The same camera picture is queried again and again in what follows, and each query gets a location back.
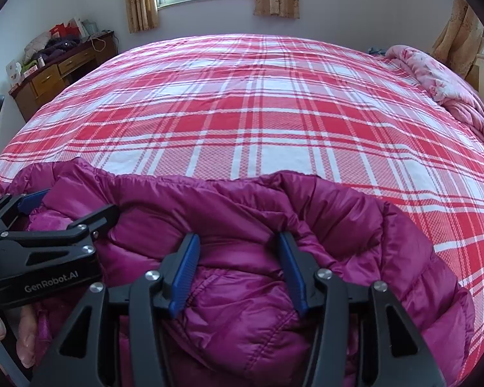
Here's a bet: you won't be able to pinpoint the pink floral blanket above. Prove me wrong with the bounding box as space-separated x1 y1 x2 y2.
385 44 484 150

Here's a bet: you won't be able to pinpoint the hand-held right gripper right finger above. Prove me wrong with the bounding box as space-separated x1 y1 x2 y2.
276 232 446 387

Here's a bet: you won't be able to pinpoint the grey cable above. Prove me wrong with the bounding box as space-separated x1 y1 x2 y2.
0 341 31 387

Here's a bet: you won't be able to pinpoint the yellow cable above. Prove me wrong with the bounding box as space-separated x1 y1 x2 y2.
89 30 114 52

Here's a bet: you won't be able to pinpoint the white paper bag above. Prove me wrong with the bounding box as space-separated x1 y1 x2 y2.
66 18 87 37

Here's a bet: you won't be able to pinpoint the dark purple clothes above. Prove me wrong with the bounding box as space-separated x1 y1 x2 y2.
36 37 79 61

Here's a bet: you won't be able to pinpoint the bed with red plaid sheet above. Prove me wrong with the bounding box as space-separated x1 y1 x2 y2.
0 33 484 387

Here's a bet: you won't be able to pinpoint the brown wooden desk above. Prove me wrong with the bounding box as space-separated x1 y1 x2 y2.
9 30 118 124

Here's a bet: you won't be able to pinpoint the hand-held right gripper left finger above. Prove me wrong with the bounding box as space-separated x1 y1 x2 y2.
31 233 201 387

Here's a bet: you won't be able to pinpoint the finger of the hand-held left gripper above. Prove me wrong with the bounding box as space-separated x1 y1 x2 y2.
0 189 51 233
0 204 120 267

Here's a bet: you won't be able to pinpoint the red gift bag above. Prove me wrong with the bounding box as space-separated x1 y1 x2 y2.
49 24 79 40

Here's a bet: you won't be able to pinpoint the pale cloth pile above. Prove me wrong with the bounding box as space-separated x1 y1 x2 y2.
23 32 51 63

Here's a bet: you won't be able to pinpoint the magenta quilted down jacket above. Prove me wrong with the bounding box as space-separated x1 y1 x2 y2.
0 157 476 387

